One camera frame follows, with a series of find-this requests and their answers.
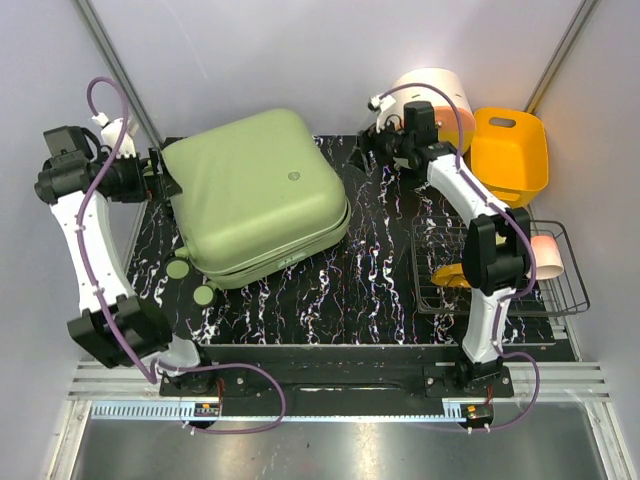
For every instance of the pink white cup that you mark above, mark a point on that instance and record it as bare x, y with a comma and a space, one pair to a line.
549, 264

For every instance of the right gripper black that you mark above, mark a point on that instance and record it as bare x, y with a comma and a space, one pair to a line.
367, 142

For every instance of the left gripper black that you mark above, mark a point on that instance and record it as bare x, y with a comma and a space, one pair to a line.
160, 183

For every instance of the white cylindrical drawer cabinet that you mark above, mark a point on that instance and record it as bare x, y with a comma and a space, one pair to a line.
449, 83

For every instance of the yellow plate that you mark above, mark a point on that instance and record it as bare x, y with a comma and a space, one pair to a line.
450, 276

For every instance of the orange plastic basket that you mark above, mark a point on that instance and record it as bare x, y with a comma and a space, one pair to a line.
509, 154

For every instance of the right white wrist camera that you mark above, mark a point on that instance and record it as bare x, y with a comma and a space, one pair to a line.
382, 106

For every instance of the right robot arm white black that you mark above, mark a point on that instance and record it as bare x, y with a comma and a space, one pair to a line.
497, 258

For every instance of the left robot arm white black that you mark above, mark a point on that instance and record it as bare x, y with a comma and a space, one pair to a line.
82, 176

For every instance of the green hard-shell suitcase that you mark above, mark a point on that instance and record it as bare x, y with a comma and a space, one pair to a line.
257, 196

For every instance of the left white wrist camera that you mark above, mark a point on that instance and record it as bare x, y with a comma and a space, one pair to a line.
110, 131

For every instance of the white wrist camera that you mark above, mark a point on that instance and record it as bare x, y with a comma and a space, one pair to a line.
110, 131
382, 106

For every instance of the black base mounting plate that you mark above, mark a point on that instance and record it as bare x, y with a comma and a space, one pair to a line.
437, 371

